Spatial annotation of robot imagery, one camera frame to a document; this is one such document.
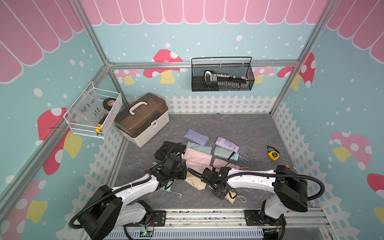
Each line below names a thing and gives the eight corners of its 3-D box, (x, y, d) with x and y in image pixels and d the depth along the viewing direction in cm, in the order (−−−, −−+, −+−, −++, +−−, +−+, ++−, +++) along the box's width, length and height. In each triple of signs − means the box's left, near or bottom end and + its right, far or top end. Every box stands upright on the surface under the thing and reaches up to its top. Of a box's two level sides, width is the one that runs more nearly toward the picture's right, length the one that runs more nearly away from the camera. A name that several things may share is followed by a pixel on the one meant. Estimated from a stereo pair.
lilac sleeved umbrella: (214, 144, 104) (215, 142, 101) (217, 138, 107) (218, 136, 105) (237, 154, 99) (238, 151, 97) (239, 147, 103) (240, 144, 100)
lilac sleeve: (183, 137, 109) (183, 135, 107) (189, 130, 113) (189, 127, 111) (204, 147, 103) (204, 145, 101) (209, 139, 107) (209, 137, 105)
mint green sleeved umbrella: (212, 155, 98) (213, 153, 96) (214, 148, 102) (215, 145, 100) (246, 164, 95) (248, 162, 92) (247, 156, 98) (248, 153, 96)
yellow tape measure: (270, 161, 97) (271, 159, 95) (265, 147, 103) (267, 145, 101) (280, 161, 97) (281, 159, 95) (274, 147, 103) (276, 145, 101)
